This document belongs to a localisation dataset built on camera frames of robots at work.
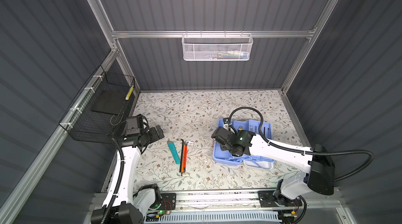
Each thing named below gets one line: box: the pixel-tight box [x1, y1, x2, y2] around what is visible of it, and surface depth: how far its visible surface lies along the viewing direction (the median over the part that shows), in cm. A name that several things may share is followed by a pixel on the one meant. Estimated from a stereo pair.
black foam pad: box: [91, 90, 130, 116], surface depth 79 cm
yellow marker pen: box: [125, 84, 134, 101], surface depth 83 cm
